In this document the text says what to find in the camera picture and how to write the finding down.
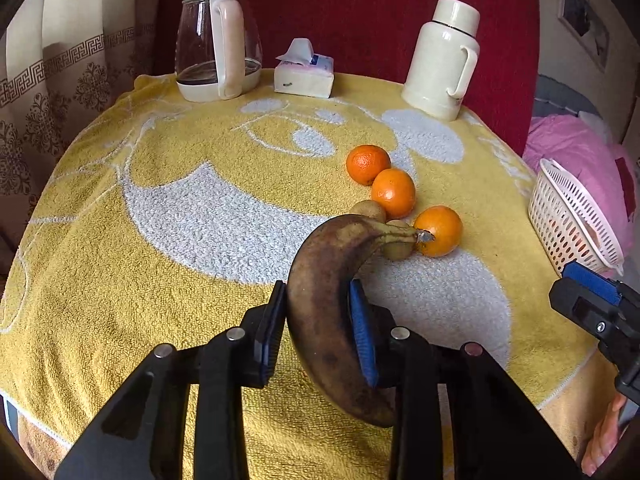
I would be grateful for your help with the overripe brown banana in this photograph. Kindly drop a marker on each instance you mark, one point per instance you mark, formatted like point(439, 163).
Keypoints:
point(318, 287)

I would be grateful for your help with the pink bedding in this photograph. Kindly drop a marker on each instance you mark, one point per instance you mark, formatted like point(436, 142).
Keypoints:
point(584, 146)

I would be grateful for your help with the white plastic basket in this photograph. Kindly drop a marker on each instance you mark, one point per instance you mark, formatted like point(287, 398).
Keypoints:
point(570, 225)

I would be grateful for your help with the right hand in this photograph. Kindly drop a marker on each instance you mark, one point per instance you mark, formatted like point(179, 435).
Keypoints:
point(605, 437)

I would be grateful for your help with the orange mandarin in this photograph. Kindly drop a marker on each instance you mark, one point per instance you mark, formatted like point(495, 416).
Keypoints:
point(365, 162)
point(395, 191)
point(446, 227)

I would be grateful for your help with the tissue pack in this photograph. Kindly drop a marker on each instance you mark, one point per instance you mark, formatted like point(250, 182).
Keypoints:
point(303, 72)

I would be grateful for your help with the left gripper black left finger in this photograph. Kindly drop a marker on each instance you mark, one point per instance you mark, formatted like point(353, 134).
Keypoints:
point(140, 431)

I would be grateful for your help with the grey bed frame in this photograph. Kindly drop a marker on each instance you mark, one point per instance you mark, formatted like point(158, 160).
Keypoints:
point(554, 98)

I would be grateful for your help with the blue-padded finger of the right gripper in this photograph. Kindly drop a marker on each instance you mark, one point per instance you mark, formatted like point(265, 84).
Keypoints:
point(596, 283)

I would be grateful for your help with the patterned beige curtain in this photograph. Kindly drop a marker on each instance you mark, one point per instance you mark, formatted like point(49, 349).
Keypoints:
point(63, 62)

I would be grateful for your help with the glass kettle pink handle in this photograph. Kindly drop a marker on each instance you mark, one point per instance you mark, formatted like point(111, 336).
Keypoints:
point(218, 50)

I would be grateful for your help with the framed wall picture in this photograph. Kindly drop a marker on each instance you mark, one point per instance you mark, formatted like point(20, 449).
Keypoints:
point(587, 28)

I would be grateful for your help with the cream thermos flask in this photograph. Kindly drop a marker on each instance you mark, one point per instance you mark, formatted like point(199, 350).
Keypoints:
point(444, 60)

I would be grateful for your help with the yellow cartoon towel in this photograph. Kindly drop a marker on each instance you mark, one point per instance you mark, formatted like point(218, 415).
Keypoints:
point(166, 220)

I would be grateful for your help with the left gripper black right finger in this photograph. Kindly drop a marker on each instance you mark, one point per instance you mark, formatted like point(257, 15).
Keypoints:
point(496, 432)

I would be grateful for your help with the red quilted headboard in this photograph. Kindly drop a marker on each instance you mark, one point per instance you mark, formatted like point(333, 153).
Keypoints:
point(376, 38)

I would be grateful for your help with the brown kiwi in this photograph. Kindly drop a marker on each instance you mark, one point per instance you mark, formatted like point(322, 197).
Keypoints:
point(370, 209)
point(397, 251)

